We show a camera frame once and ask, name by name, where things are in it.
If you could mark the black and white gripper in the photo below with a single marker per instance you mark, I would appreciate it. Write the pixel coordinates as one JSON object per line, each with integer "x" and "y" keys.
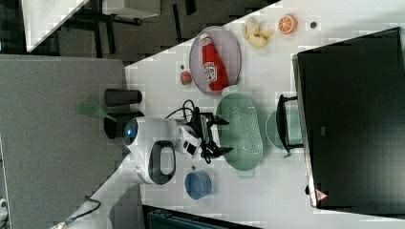
{"x": 194, "y": 138}

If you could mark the green plastic strainer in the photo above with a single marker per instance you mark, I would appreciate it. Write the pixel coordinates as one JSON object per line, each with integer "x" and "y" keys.
{"x": 242, "y": 133}

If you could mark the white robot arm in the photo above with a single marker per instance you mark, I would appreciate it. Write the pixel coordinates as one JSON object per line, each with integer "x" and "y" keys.
{"x": 153, "y": 144}

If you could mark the blue bowl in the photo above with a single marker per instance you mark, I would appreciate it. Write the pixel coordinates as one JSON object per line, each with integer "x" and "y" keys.
{"x": 197, "y": 184}

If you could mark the red ketchup bottle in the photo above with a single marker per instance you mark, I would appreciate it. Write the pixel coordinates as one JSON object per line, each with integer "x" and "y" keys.
{"x": 213, "y": 66}

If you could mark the red toy strawberry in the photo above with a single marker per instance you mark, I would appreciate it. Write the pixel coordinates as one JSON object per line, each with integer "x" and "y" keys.
{"x": 186, "y": 78}

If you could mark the small green cup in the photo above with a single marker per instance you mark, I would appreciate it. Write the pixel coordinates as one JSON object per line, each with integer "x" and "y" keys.
{"x": 293, "y": 130}

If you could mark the large black pot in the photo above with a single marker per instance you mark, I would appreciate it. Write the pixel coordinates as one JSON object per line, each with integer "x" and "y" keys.
{"x": 114, "y": 128}

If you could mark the grey round plate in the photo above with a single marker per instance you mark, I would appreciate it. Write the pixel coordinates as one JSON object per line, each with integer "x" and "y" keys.
{"x": 228, "y": 53}

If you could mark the peeled toy banana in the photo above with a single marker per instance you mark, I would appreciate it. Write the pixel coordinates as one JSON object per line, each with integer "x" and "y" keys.
{"x": 254, "y": 35}

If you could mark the small black cup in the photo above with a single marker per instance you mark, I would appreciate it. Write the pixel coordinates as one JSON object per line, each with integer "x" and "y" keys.
{"x": 116, "y": 97}

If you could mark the green slotted spatula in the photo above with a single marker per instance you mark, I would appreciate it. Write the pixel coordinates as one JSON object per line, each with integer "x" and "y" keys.
{"x": 90, "y": 109}

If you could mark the toy orange half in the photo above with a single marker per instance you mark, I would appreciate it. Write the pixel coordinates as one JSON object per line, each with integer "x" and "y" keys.
{"x": 287, "y": 24}

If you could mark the toaster oven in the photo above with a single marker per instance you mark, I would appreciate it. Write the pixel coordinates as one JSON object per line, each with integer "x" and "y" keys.
{"x": 351, "y": 106}

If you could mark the white side table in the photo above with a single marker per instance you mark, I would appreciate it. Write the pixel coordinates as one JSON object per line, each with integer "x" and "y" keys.
{"x": 42, "y": 17}

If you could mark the blue metal table frame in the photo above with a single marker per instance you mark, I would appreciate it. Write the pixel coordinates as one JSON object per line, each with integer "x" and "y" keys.
{"x": 160, "y": 218}

